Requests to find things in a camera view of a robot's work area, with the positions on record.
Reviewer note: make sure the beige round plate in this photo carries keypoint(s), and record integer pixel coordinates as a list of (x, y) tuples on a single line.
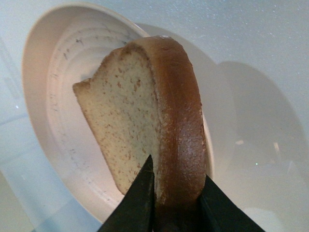
[(65, 46)]

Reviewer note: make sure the slice of bread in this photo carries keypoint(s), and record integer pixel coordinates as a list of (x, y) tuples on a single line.
[(143, 101)]

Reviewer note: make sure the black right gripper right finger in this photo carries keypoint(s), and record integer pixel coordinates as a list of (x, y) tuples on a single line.
[(219, 214)]

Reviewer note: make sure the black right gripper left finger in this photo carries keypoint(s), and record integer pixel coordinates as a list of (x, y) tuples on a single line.
[(136, 210)]

